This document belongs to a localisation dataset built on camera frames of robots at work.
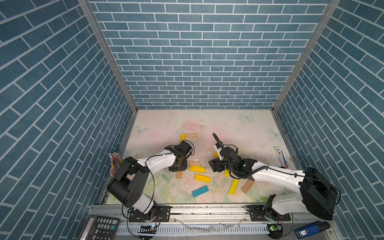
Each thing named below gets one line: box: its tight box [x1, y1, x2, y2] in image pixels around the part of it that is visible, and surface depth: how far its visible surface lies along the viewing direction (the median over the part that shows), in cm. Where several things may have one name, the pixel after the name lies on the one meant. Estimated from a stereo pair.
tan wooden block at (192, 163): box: [187, 160, 201, 167], surface depth 93 cm
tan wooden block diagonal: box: [176, 171, 183, 179], surface depth 88 cm
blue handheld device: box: [294, 221, 331, 239], surface depth 68 cm
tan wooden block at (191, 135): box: [185, 133, 199, 139], surface depth 107 cm
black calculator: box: [77, 215, 120, 240], surface depth 69 cm
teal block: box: [192, 185, 210, 198], surface depth 82 cm
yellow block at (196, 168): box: [189, 165, 206, 173], surface depth 91 cm
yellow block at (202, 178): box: [194, 174, 211, 183], surface depth 87 cm
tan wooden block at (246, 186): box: [240, 179, 255, 194], surface depth 84 cm
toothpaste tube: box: [273, 146, 292, 170], surface depth 95 cm
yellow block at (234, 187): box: [228, 179, 240, 196], surface depth 84 cm
